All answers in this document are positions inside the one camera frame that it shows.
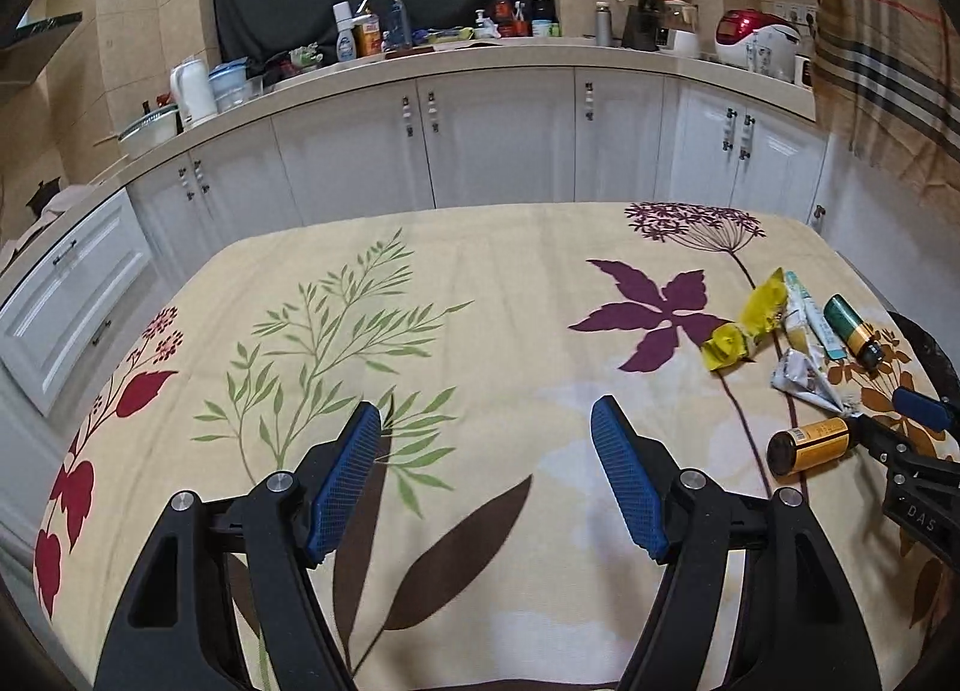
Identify yellow black cylindrical can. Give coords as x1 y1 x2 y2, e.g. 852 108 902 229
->
766 418 851 478

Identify black trash bin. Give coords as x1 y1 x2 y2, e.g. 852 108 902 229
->
889 310 960 403

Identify white kitchen cabinets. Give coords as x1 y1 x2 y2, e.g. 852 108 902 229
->
2 57 827 413

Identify white teal tube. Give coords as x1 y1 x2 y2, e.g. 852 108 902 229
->
784 271 846 361

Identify silver crumpled foil wrapper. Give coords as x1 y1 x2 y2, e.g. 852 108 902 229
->
770 349 862 418

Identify yellow foil snack wrapper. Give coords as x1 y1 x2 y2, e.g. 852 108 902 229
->
700 268 788 372

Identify floral beige tablecloth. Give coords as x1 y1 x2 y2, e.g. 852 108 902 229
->
32 203 957 689

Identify plaid beige curtain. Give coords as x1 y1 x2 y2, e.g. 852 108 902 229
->
814 0 958 221

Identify red white rice cooker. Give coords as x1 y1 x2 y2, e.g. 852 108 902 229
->
715 8 800 81

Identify black coffee machine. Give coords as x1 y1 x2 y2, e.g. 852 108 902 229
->
622 0 661 52

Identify white pot with lid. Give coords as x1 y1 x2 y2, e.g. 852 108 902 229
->
117 104 179 159

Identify steel thermos bottle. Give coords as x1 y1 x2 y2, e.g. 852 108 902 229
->
594 0 613 47

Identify white electric kettle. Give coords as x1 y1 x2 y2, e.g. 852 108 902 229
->
169 57 218 130

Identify clear plastic container stack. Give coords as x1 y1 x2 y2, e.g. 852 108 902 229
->
208 58 247 114

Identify dark sauce bottle red cap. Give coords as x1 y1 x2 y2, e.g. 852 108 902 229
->
491 0 516 37

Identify white spray bottle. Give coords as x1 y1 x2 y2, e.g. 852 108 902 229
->
334 2 358 62

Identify orange soap bottle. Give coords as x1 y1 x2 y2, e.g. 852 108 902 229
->
356 13 382 57

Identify chrome sink faucet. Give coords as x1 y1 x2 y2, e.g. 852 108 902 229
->
358 0 413 52

